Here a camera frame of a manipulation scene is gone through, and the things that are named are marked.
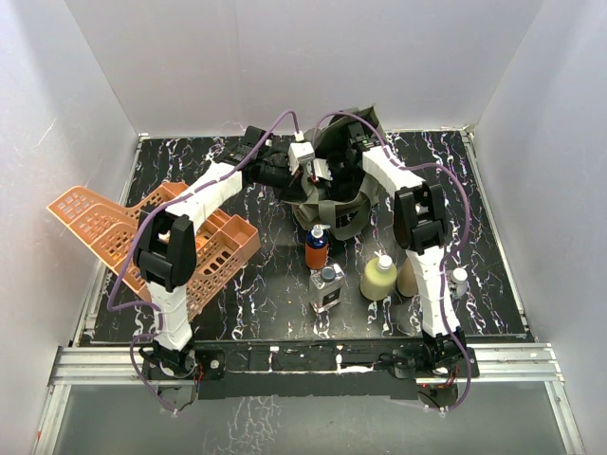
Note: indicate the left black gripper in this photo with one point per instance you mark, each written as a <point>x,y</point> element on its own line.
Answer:
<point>289,178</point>

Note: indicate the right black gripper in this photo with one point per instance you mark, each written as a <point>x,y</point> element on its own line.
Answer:
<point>335,189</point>

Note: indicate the olive green canvas bag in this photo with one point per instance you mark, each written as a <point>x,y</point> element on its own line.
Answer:
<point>347,212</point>

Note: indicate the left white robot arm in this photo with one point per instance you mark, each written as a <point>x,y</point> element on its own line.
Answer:
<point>165,250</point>

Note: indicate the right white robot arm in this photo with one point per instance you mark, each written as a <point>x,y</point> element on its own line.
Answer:
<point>420,228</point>

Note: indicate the orange bottle blue pump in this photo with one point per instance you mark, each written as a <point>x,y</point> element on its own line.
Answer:
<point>316,247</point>

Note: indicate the orange plastic basket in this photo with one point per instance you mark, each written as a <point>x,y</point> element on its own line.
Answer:
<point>108,229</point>

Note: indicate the orange packet in basket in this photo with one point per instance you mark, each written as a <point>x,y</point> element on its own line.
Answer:
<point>200,241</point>

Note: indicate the yellow green lotion bottle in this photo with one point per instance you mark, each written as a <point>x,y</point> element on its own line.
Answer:
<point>378,278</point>

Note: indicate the clear square bottle grey cap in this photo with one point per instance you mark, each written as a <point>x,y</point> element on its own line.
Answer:
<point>325,287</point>

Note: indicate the beige brown lotion bottle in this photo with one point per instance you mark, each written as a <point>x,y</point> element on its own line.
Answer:
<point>406,281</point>

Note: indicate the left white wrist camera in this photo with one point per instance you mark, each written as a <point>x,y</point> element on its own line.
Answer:
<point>300,152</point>

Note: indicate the aluminium frame rail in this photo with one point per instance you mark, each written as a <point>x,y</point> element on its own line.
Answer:
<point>321,397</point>

